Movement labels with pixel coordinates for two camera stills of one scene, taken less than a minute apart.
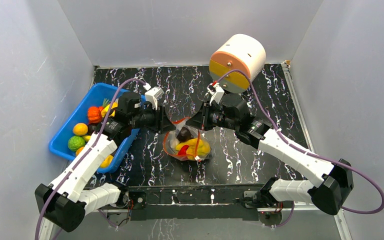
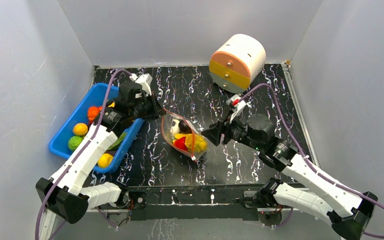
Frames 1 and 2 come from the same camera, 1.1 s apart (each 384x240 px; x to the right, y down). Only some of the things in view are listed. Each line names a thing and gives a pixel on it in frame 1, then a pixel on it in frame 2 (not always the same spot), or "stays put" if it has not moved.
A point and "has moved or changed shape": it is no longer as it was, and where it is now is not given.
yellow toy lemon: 80,129 stays put
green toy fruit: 75,142 stays put
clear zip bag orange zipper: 185,143 has moved or changed shape
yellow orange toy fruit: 107,161 stays put
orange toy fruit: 94,115 stays put
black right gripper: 205,117 to 222,131
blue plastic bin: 58,144 stays put
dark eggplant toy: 184,135 has moved or changed shape
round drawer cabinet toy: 237,51 stays put
